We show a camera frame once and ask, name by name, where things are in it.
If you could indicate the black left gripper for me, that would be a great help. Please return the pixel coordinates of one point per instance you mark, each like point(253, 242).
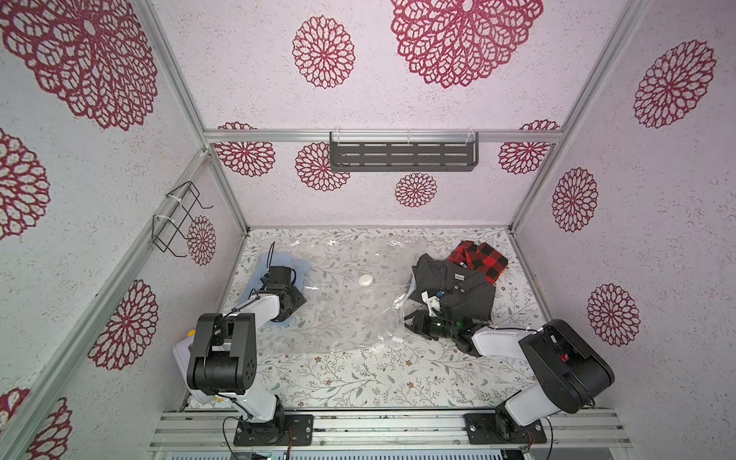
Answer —
point(299, 300)

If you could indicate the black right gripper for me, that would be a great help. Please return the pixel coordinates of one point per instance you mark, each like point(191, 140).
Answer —
point(424, 322)

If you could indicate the dark grey shirt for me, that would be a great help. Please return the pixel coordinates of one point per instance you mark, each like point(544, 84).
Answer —
point(466, 292)

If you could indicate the clear plastic vacuum bag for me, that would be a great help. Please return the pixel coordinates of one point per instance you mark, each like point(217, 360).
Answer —
point(357, 291)

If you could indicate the red black plaid shirt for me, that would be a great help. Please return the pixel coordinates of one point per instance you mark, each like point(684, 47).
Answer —
point(483, 258)

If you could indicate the light blue shirt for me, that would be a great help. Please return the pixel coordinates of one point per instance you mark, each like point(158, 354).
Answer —
point(259, 276)

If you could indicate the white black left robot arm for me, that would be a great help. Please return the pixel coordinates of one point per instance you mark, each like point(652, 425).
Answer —
point(220, 358)

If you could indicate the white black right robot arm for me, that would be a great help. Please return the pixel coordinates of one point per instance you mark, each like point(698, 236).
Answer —
point(569, 373)

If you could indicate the lilac toy toaster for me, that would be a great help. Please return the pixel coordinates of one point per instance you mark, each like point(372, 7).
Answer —
point(182, 355)

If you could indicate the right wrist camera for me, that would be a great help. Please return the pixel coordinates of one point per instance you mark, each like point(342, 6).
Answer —
point(433, 304)

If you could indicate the black wire wall rack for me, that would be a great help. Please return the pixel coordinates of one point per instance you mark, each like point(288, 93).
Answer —
point(169, 227)

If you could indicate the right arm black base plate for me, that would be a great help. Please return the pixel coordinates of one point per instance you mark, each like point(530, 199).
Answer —
point(489, 428)

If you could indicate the dark grey wall shelf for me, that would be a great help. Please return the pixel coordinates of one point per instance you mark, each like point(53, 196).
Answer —
point(409, 156)

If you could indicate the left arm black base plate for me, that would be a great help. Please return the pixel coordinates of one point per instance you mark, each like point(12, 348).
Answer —
point(282, 431)

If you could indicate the aluminium mounting rail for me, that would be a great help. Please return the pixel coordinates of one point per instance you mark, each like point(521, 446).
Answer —
point(374, 429)

